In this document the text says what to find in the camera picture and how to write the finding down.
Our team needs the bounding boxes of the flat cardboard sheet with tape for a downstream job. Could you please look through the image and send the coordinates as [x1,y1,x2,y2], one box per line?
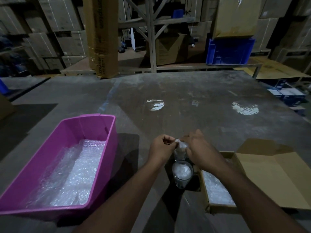
[213,0,264,39]

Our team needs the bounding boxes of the person's left hand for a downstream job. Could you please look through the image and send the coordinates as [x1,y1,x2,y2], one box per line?
[146,134,177,167]

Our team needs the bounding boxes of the pink plastic bin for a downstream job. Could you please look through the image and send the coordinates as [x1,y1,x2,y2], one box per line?
[0,114,118,220]

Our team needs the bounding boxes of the large brown cardboard carton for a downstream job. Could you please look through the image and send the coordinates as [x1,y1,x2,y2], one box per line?
[0,93,17,120]

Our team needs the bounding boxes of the open brown carton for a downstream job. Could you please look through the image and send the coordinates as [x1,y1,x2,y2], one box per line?
[155,33,190,66]

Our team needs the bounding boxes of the glasses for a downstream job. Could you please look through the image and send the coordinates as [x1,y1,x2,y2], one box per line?
[202,171,236,206]

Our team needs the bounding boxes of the blue plastic container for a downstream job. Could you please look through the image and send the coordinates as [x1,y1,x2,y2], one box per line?
[0,79,10,95]

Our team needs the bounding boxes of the bubble-wrapped items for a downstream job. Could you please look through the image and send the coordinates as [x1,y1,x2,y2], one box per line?
[173,140,189,162]

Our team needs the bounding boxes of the grey metal storage rack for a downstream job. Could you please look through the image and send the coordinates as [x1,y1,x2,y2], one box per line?
[60,0,263,79]

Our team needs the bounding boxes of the small brown cardboard box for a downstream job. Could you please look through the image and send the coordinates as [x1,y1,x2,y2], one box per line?
[200,139,311,215]

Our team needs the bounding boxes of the flattened printed cardboard sheet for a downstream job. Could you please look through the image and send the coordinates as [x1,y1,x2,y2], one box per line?
[234,57,311,80]

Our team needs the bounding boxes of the dark blue product box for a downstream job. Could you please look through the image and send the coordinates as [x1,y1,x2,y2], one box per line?
[267,79,288,90]

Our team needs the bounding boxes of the blue plastic crate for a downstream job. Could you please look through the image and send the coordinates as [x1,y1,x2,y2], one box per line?
[206,38,256,65]

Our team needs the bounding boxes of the tall narrow cardboard carton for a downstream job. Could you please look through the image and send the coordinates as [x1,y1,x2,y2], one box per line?
[82,0,120,79]

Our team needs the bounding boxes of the person's left forearm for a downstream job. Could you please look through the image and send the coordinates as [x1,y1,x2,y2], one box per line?
[75,162,168,233]

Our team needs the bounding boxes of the pile of bubble wrap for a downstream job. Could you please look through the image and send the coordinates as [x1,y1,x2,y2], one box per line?
[24,139,107,209]

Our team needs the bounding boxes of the person's right forearm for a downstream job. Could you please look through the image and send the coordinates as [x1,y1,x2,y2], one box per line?
[206,162,309,233]

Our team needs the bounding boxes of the person's right hand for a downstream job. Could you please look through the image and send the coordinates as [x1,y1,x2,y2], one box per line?
[179,129,227,175]

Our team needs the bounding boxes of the blue and white product box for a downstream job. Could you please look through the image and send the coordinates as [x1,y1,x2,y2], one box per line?
[268,87,306,107]

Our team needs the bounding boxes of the bubble items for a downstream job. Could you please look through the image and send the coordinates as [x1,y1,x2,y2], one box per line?
[172,160,194,190]

